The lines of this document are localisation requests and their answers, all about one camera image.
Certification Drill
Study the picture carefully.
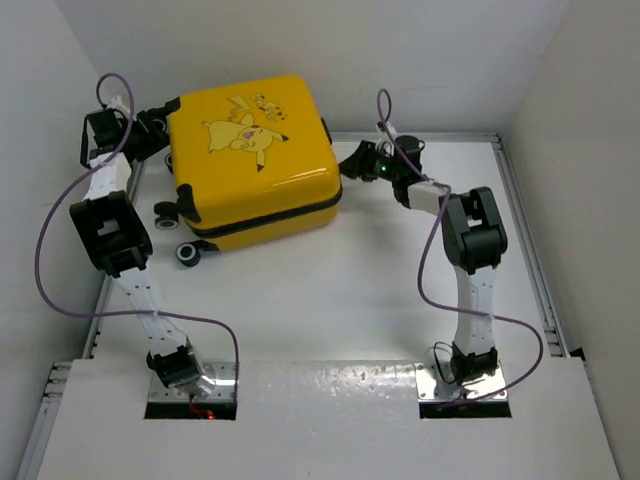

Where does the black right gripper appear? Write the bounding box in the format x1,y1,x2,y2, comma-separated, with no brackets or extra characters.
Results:
332,141,399,183

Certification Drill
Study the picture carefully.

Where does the yellow suitcase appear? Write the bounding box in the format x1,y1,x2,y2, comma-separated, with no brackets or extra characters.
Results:
154,74,343,267

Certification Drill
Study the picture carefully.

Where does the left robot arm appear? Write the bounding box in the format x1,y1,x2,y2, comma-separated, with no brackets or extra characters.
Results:
69,108,216,399

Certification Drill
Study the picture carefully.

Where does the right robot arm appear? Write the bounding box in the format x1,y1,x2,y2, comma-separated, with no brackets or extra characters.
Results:
339,135,508,386

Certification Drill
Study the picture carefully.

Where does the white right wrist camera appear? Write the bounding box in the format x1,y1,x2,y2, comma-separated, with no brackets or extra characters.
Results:
375,122,397,156

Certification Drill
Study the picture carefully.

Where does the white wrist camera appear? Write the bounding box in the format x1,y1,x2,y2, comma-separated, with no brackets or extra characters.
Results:
105,95,131,118
375,122,397,156

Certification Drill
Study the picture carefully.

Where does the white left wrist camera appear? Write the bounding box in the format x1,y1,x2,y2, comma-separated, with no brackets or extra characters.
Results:
105,95,131,118

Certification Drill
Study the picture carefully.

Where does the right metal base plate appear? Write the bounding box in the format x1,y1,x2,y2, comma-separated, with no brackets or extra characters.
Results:
414,363,508,404

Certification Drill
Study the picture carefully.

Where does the metal base plate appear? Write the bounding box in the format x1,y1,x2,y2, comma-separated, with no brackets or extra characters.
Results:
414,363,508,404
147,361,237,404

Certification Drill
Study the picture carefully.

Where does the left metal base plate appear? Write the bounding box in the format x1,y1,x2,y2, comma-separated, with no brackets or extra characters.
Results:
147,361,237,404

